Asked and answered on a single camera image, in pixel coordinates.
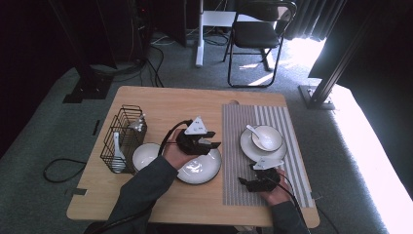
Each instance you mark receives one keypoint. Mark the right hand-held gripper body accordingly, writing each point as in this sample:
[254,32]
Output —
[264,180]

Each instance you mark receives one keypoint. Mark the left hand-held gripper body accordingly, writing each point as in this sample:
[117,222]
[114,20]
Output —
[193,143]

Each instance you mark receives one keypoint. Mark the small white plate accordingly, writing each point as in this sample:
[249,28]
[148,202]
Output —
[251,151]

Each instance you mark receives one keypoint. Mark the white ceramic spoon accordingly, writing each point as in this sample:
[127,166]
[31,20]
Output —
[119,164]
[256,134]

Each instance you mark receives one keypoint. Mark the white bowl with dark rim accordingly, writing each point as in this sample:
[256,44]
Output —
[272,136]
[144,157]

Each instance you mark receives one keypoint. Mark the white chopstick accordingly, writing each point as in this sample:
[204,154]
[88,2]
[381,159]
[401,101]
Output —
[138,128]
[139,124]
[142,116]
[140,121]

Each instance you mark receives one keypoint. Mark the person's right hand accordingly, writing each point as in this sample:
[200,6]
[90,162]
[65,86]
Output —
[277,195]

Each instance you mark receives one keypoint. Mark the person's left hand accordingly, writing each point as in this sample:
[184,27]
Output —
[177,156]

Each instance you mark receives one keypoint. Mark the large white plate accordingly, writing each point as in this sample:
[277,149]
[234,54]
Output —
[203,169]

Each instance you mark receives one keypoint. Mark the striped grey placemat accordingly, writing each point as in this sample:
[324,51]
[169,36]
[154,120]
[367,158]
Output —
[237,130]

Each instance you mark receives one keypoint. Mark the black tape strip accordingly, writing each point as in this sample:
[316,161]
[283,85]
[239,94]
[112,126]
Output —
[96,127]

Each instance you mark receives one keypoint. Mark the black metal stand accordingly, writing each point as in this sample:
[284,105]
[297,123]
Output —
[87,86]
[324,84]

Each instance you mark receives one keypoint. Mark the black folding chair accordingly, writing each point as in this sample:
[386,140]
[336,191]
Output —
[256,34]

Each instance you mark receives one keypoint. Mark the black tape patch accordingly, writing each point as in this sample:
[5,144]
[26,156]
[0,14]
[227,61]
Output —
[80,191]

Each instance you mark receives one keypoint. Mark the black computer tower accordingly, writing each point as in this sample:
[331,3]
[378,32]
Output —
[141,29]

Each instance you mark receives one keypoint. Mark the grey pleated curtain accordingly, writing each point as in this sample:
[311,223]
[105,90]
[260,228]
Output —
[308,19]

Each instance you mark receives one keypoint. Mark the black curtain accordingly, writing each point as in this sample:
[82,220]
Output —
[383,58]
[26,65]

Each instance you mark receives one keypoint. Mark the white desk frame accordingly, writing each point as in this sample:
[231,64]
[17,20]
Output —
[199,39]

